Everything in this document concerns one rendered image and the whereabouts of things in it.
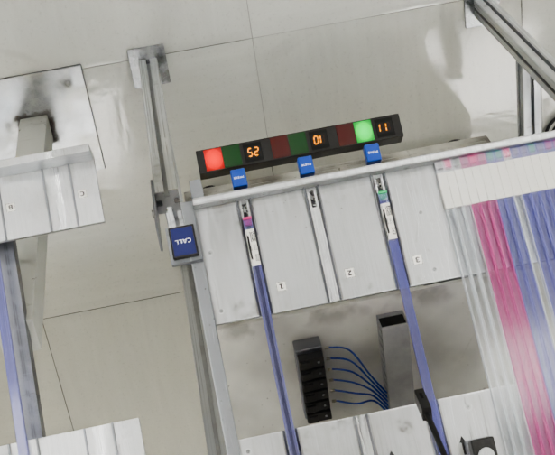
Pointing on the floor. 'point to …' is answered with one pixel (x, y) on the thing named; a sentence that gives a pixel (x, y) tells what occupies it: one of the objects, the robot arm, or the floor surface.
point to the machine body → (347, 338)
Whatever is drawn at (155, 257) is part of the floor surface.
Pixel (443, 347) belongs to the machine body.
